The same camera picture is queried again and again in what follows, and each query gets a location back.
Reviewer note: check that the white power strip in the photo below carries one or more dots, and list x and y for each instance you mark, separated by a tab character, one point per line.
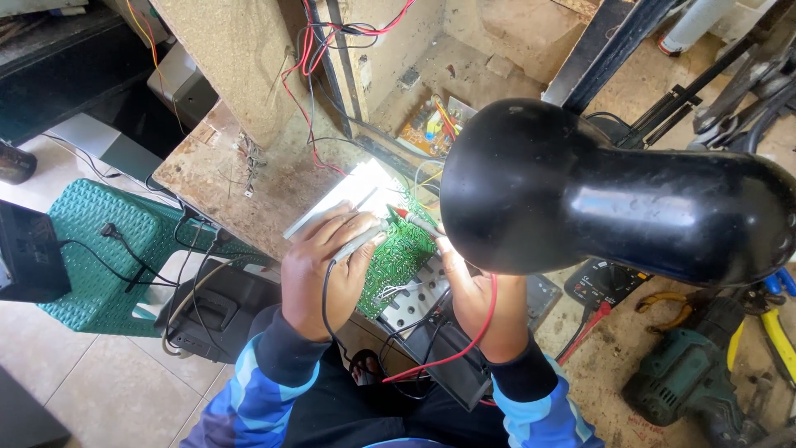
261	272

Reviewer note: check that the black sandal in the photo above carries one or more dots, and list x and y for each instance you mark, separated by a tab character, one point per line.
367	368

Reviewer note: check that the orange circuit board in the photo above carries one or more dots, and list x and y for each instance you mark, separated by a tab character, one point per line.
429	130

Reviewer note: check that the wooden speaker cabinet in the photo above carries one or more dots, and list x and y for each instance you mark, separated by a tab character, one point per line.
249	62

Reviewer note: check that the person's right fingers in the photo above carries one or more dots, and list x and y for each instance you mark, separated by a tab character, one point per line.
453	260

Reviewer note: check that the red multimeter probe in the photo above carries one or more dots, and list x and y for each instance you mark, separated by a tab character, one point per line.
418	223

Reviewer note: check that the white metal plate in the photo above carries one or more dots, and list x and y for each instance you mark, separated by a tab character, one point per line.
348	196

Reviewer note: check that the white spray can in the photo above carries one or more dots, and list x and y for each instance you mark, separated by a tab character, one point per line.
693	25

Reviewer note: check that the black electronic device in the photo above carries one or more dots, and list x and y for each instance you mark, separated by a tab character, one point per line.
31	255

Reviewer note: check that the person's left hand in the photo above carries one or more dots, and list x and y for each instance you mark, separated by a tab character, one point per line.
311	280

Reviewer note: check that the black multimeter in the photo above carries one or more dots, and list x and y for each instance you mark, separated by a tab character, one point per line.
604	283

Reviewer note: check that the dark round container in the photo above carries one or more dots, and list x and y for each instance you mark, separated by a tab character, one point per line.
15	163

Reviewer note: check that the black rectangular battery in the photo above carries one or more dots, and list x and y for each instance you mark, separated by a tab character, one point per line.
457	367

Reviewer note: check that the black desk lamp head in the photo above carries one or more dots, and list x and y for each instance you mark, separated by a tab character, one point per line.
591	199

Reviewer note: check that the grey multimeter probe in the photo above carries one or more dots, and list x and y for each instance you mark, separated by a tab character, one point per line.
359	242

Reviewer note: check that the person's right hand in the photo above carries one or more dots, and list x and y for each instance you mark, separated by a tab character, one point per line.
491	311

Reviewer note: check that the green plastic stool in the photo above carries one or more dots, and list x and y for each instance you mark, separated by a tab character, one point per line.
99	249

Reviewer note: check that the black portable speaker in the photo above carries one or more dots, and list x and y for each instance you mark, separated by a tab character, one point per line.
217	311

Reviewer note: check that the perforated metal chassis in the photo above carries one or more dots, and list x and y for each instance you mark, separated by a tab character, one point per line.
416	298

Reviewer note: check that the green circuit board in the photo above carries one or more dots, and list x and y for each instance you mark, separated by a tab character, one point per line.
398	255

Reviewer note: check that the grey metal box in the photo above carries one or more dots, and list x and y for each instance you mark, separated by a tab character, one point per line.
183	84

